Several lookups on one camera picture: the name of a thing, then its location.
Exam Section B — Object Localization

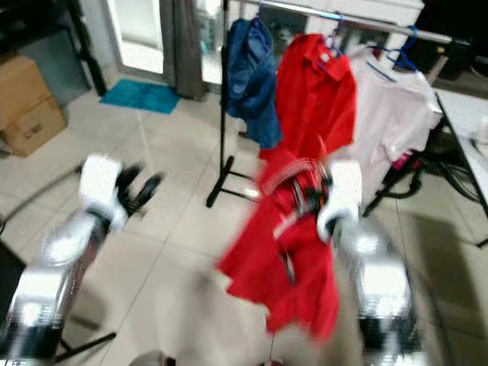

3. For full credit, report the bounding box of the teal floor mat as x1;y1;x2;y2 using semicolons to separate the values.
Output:
99;79;181;115

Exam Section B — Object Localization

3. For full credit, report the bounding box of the grey curtain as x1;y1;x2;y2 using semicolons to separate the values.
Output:
172;0;208;100

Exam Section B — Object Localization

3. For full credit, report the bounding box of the thin purple hanger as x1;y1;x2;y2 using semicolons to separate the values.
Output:
250;4;266;30

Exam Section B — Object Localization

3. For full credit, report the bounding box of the black clothes rack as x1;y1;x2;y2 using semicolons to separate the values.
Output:
204;0;488;218

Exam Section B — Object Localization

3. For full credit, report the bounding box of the grey robot foot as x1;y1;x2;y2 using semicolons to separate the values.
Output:
128;349;170;366

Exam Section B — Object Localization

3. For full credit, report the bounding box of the black shelf unit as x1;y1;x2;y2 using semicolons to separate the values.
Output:
0;0;108;96

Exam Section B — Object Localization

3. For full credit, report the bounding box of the white framed glass door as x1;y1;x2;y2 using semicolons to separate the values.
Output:
103;0;230;85

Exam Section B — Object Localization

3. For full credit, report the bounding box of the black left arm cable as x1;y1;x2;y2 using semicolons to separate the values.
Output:
0;168;92;233

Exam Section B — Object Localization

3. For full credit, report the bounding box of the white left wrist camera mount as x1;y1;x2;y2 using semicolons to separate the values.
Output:
80;155;127;230

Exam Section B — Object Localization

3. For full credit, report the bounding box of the purple hanger with ring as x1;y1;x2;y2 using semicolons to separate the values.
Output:
326;19;345;56

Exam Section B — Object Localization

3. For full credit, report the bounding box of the red polo shirt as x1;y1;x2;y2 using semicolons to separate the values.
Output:
259;33;358;165

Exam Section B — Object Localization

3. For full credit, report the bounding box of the plain white t-shirt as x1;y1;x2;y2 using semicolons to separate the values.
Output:
347;46;445;191

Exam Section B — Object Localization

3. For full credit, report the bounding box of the small printed cardboard box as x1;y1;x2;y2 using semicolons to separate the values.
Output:
2;95;68;159

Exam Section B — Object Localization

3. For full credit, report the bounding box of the blue plastic hanger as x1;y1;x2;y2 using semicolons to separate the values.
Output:
374;27;420;73

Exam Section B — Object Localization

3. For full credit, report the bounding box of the blue denim garment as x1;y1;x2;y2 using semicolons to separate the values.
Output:
227;17;283;149

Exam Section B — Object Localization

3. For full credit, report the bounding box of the large plain cardboard box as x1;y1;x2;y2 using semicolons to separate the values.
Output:
0;52;56;130

